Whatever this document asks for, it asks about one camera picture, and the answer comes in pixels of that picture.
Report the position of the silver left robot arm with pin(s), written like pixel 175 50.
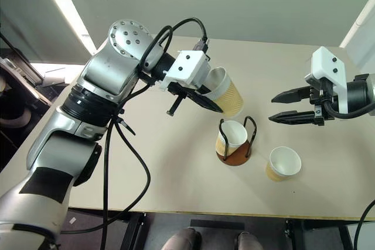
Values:
pixel 96 74

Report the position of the small white floor tag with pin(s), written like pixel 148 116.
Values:
pixel 72 220

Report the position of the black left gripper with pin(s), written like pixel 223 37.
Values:
pixel 180 90

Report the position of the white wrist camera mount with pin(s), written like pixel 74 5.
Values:
pixel 187 67
pixel 328 62

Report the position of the brown ribbed paper cup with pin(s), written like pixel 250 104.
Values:
pixel 233 136
pixel 230 96
pixel 285 160

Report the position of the white pillar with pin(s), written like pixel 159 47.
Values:
pixel 360 30

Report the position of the black table leg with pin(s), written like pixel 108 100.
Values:
pixel 133 231
pixel 294 234

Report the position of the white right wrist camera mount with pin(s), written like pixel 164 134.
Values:
pixel 328 62

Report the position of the dark cluttered side desk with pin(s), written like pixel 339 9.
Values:
pixel 20 86

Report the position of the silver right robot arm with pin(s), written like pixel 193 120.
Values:
pixel 357 93

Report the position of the brown tape roll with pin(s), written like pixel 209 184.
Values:
pixel 14 119

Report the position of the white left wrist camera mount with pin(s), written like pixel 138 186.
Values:
pixel 187 67

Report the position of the black flat floor plate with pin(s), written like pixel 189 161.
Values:
pixel 216 224

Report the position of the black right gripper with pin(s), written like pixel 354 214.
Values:
pixel 320 95

